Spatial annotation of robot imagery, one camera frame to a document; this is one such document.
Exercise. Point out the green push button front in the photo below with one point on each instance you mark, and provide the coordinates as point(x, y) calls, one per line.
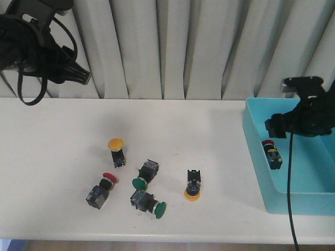
point(144, 202)

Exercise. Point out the red push button lying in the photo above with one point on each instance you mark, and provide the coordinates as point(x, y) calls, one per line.
point(99, 193)

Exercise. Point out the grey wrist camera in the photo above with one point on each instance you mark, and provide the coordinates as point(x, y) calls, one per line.
point(306, 83)

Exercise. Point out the light blue plastic box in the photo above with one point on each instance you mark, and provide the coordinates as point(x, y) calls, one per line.
point(312, 173)

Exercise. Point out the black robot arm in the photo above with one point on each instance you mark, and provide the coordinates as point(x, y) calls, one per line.
point(32, 17)

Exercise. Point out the yellow mushroom push button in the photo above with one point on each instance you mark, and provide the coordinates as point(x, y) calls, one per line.
point(115, 145)

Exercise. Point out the green push button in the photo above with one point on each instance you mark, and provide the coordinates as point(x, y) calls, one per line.
point(144, 202)
point(146, 174)

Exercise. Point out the red mushroom push button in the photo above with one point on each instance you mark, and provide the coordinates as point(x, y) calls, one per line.
point(272, 155)

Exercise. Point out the white pleated curtain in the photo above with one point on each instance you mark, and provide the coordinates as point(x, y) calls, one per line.
point(205, 50)

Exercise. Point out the yellow push button upside down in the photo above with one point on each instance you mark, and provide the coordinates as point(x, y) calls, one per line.
point(192, 191)

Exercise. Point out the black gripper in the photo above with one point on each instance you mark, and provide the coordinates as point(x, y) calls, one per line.
point(313, 120)
point(48, 60)

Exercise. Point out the green push button rear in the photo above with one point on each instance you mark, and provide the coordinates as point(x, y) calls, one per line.
point(146, 174)

